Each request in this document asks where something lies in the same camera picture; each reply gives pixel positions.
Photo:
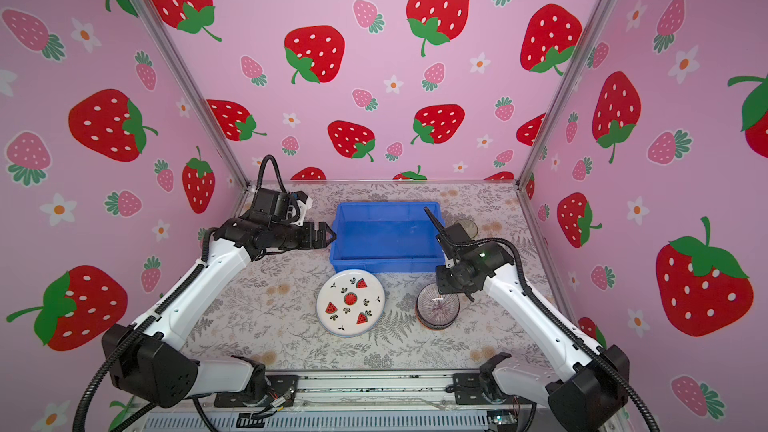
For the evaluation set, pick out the green glass cup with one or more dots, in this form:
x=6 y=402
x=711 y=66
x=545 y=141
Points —
x=470 y=228

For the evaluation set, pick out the blue plastic bin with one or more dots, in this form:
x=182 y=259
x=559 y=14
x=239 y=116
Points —
x=386 y=237

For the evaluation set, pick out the clear purple glass bowl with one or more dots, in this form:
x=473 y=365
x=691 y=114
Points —
x=434 y=310

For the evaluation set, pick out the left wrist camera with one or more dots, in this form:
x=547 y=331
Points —
x=270 y=207

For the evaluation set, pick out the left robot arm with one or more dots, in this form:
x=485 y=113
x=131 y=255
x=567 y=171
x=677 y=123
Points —
x=145 y=358

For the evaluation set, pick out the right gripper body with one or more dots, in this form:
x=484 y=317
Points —
x=447 y=280

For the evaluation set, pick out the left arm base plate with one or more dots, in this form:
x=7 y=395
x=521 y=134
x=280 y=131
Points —
x=281 y=388

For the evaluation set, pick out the white watermelon pattern plate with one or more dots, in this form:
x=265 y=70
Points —
x=350 y=303

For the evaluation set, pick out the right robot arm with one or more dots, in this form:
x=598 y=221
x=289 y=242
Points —
x=593 y=382

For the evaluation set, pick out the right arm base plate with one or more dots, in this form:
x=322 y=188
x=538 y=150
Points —
x=475 y=389

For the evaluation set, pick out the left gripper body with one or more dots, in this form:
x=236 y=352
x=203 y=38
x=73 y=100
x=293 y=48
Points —
x=288 y=237

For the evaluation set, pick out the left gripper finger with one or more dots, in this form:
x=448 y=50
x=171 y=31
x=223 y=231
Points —
x=322 y=230
x=321 y=242

